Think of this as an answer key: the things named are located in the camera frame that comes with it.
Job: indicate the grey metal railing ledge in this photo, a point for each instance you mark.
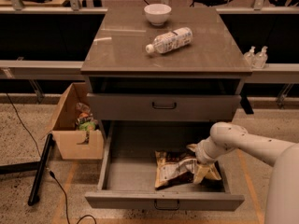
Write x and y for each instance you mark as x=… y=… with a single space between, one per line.
x=281 y=73

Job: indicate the white ceramic bowl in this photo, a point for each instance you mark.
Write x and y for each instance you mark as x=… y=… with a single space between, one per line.
x=157 y=14

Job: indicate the clear pump bottle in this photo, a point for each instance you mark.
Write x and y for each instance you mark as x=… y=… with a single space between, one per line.
x=260 y=58
x=250 y=56

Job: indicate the brown chip bag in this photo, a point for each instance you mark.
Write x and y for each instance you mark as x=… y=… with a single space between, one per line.
x=175 y=168

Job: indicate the open grey bottom drawer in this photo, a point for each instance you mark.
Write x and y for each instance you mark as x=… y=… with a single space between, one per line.
x=128 y=172

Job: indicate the snack packets in box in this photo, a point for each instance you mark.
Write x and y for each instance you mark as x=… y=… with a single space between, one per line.
x=85 y=120

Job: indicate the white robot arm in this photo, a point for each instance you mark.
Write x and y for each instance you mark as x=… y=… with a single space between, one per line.
x=282 y=206

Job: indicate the grey drawer cabinet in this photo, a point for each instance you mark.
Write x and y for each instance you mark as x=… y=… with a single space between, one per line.
x=185 y=69

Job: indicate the right clear pump bottle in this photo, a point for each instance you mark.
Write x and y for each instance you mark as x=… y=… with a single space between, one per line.
x=260 y=58

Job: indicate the left clear pump bottle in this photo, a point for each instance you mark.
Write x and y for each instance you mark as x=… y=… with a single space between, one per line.
x=250 y=56

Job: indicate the clear plastic water bottle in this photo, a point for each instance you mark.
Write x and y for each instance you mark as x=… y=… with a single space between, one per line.
x=170 y=41

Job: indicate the cardboard box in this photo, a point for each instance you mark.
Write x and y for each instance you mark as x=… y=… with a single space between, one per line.
x=73 y=143

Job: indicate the closed grey upper drawer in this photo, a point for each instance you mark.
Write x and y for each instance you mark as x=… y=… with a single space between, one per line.
x=143 y=107

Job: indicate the black bar on floor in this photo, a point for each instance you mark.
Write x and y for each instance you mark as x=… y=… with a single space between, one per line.
x=41 y=166

